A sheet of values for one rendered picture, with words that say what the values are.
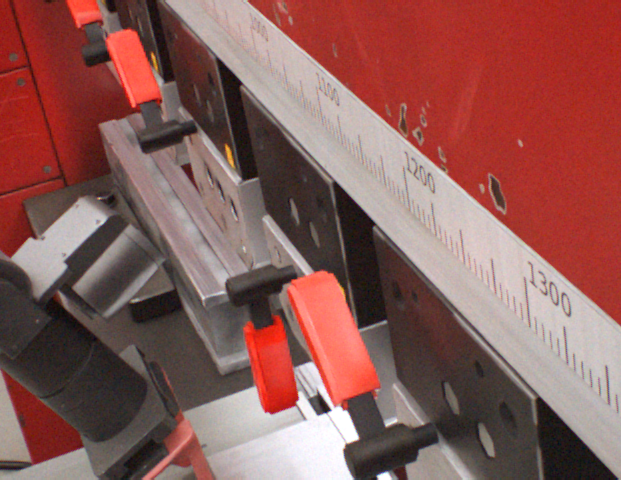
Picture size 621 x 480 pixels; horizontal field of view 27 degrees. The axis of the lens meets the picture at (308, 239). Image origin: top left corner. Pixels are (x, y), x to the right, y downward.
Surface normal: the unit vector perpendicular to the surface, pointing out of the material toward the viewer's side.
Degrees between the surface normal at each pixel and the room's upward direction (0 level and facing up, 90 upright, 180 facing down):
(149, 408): 27
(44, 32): 90
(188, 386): 0
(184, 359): 0
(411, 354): 90
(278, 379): 91
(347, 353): 39
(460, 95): 90
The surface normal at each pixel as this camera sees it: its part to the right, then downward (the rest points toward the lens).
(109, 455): -0.58, -0.62
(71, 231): -0.39, -0.61
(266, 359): 0.34, 0.43
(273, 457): -0.17, -0.86
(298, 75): -0.92, 0.31
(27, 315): 0.62, 0.39
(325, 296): 0.08, -0.40
